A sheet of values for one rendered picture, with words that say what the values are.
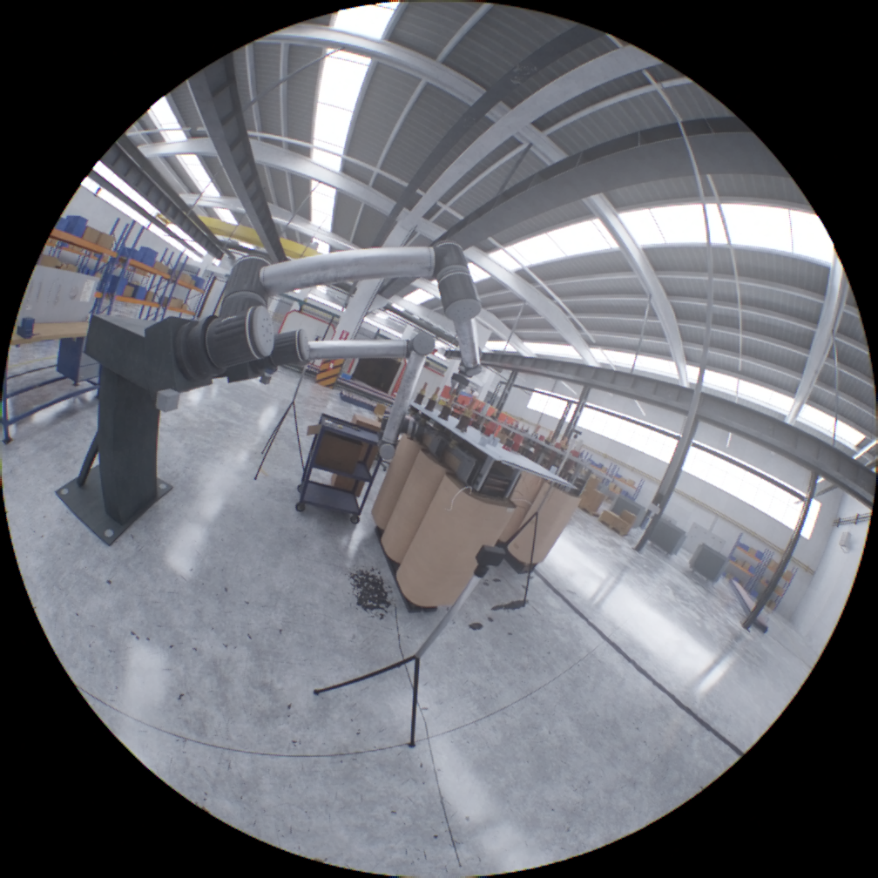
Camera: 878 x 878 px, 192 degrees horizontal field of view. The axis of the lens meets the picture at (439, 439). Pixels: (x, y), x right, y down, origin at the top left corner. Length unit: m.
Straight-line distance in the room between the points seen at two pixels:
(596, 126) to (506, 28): 3.57
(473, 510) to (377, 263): 1.29
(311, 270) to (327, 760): 2.04
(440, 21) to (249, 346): 9.43
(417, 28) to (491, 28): 1.94
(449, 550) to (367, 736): 1.18
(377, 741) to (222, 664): 0.83
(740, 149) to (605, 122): 6.01
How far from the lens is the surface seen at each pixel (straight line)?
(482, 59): 9.36
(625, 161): 3.65
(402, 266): 1.11
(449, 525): 1.53
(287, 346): 1.64
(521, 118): 7.74
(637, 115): 8.94
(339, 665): 1.68
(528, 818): 1.88
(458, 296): 0.99
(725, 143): 3.50
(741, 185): 9.98
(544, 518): 3.06
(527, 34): 8.85
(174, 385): 1.10
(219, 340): 1.02
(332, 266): 1.10
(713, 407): 9.50
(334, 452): 2.41
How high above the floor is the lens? 1.49
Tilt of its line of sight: 8 degrees down
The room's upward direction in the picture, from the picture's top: 25 degrees clockwise
